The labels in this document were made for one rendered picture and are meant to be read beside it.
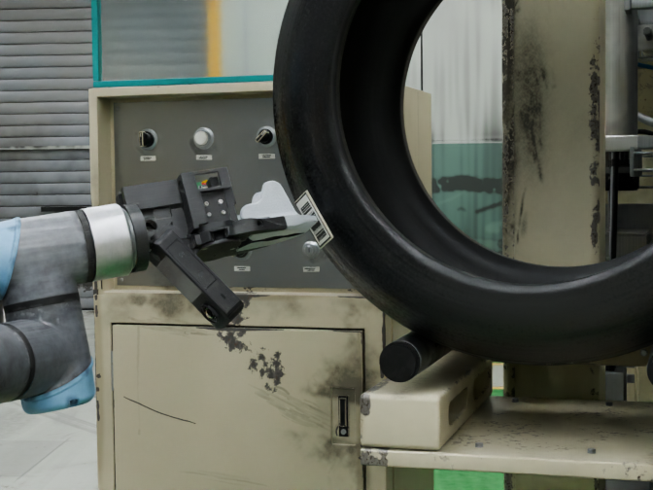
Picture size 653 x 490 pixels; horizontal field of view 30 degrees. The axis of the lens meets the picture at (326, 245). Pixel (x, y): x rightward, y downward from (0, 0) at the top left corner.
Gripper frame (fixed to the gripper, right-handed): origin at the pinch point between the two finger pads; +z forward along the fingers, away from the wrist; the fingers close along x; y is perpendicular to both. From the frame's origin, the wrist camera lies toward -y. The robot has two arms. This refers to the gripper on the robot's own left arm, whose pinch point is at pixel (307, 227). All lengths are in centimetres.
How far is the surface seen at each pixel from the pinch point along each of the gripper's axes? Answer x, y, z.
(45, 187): 892, 301, 164
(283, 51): -3.3, 19.6, 1.4
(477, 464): -3.1, -29.3, 10.4
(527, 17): 6.5, 25.0, 41.7
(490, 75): 709, 283, 513
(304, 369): 76, -6, 26
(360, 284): 0.4, -7.2, 4.6
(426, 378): 7.7, -18.3, 12.9
